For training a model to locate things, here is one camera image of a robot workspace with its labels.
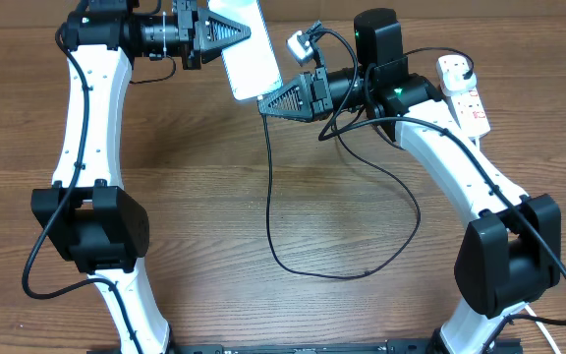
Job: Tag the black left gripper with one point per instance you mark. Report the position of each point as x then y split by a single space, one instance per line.
203 23

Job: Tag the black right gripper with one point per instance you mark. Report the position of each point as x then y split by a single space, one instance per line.
312 94

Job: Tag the Samsung Galaxy smartphone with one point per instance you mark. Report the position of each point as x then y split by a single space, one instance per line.
251 66

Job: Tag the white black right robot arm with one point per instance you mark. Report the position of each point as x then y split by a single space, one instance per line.
510 253

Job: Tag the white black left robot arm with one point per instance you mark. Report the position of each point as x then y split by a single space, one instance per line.
85 212

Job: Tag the white charger adapter plug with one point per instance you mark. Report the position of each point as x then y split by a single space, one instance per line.
454 83

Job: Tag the white power strip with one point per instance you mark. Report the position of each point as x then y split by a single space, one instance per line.
467 107

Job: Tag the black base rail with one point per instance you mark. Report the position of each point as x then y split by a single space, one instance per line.
392 346

